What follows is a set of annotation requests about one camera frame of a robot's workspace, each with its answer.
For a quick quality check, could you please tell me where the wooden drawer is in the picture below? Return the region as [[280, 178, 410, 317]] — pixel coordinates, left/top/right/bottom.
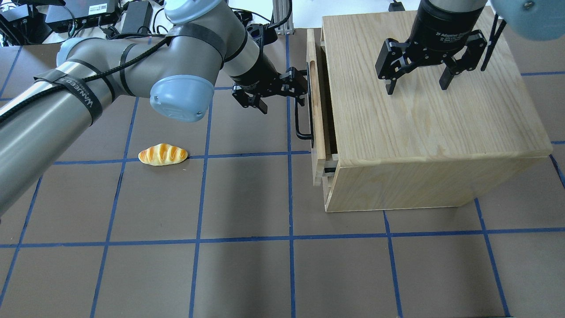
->
[[305, 29, 338, 186]]

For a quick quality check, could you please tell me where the wooden drawer cabinet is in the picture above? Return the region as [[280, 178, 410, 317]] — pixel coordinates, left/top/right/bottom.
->
[[322, 11, 553, 212]]

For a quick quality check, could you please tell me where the toy bread roll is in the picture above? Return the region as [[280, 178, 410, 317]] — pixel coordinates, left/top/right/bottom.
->
[[138, 143, 189, 167]]

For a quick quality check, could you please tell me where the black power brick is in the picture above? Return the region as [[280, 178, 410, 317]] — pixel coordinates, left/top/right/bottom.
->
[[121, 0, 153, 34]]

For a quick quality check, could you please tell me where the aluminium frame post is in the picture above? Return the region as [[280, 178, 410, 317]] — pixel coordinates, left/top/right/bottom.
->
[[272, 0, 294, 35]]

